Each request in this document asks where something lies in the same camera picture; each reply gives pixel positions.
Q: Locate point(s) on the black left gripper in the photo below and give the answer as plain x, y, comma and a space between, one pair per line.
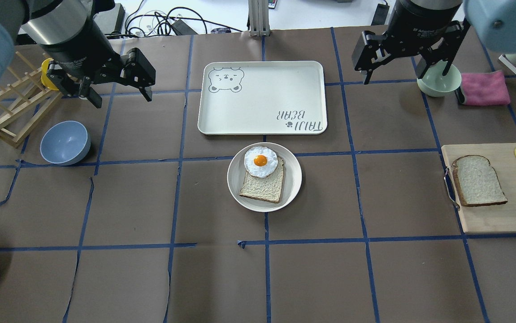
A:
84, 50

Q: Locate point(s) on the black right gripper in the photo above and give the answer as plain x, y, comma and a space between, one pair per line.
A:
420, 28

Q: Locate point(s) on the bread slice from board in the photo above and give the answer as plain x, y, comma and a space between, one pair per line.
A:
477, 183

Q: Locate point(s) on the cream round plate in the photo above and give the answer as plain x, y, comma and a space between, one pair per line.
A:
292, 181

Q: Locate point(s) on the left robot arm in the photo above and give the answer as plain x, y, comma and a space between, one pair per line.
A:
48, 21

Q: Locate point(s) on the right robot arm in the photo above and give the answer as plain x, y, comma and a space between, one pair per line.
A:
494, 22

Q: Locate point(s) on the bottom bread slice on plate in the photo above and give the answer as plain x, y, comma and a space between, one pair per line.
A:
268, 189

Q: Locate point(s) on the green bowl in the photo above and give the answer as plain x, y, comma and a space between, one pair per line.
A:
442, 87

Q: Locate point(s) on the yellow cup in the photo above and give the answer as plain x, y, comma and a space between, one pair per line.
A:
49, 81

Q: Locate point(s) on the blue bowl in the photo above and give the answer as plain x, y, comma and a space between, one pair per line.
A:
65, 143

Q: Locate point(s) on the black power adapter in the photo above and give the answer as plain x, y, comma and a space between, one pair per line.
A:
179, 27

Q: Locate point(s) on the pink folded cloth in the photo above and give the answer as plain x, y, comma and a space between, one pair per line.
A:
483, 89

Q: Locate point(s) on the wooden dish rack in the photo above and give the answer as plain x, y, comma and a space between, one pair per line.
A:
24, 103

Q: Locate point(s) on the cream bear serving tray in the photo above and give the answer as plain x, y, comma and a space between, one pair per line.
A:
263, 98

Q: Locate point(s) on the fried egg toy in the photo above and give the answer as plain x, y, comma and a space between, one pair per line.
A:
260, 161

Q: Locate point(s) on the wooden cutting board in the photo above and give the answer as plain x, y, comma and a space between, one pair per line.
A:
494, 218

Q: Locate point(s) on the aluminium frame post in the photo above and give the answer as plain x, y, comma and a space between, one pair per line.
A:
259, 18

